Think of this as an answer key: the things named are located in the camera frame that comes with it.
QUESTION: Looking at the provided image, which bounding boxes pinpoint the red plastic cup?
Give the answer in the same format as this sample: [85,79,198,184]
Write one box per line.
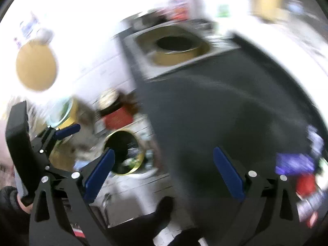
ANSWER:
[296,174,316,198]

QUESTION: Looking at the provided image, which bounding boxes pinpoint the purple foil wrapper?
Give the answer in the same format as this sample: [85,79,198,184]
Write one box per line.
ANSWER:
[275,153,315,175]

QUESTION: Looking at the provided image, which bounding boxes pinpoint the blue white paper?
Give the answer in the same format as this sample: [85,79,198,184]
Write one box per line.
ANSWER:
[307,125,324,159]

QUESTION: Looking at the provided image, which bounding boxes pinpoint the gloved hand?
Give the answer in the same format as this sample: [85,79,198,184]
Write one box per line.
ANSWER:
[0,186,30,224]

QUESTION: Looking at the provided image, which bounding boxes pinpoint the red container under counter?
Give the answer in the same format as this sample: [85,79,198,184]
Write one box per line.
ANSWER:
[97,88,133,130]

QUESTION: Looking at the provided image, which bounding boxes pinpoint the round wooden board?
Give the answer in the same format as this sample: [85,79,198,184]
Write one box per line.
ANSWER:
[16,40,57,92]

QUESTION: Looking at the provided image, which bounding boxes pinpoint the gold pot in sink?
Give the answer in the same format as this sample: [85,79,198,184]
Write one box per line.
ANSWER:
[152,35,210,67]

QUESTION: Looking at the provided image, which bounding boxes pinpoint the red detergent pouch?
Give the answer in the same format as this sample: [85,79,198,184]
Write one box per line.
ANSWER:
[169,0,190,21]

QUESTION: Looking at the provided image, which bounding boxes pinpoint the steel sink basin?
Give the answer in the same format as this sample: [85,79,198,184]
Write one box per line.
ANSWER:
[124,19,240,80]

